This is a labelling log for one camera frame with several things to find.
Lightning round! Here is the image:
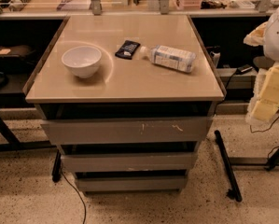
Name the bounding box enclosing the white ceramic bowl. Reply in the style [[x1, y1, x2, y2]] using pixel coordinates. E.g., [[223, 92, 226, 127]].
[[62, 46, 102, 78]]

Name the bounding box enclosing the beige top drawer cabinet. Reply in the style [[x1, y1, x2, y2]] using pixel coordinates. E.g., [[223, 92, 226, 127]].
[[22, 14, 227, 195]]

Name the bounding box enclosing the grey top drawer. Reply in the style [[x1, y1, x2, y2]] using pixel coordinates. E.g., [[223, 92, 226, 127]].
[[41, 117, 213, 145]]

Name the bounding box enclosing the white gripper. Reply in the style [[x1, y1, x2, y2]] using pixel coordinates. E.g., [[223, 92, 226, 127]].
[[245, 62, 279, 125]]

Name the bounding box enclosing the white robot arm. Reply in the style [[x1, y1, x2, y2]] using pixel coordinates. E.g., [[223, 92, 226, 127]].
[[244, 7, 279, 125]]

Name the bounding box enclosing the grey bottom drawer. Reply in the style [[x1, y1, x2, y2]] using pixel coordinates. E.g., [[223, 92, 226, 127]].
[[75, 170, 188, 192]]

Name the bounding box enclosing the black floor cable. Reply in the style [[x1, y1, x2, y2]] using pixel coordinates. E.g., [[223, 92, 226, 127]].
[[60, 170, 88, 224]]

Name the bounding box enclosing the dark snack packet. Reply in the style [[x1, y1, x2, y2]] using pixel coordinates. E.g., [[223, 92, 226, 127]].
[[115, 40, 140, 60]]

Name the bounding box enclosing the clear plastic water bottle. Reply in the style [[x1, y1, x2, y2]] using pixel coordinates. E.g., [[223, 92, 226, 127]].
[[140, 45, 196, 73]]

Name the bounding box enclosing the black power adapter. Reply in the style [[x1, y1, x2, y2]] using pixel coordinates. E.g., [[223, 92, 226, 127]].
[[236, 64, 253, 75]]

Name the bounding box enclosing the dark round side table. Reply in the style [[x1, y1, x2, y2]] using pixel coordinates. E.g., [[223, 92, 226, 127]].
[[253, 56, 274, 70]]

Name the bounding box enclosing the grey drawer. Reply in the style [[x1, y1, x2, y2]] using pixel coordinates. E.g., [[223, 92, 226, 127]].
[[61, 152, 197, 173], [41, 117, 213, 145], [75, 170, 188, 192]]

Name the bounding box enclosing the grey middle drawer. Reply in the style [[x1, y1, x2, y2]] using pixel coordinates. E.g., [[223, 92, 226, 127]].
[[61, 152, 197, 173]]

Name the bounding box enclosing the black table leg bar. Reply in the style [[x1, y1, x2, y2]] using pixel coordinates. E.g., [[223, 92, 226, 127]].
[[214, 130, 243, 203]]

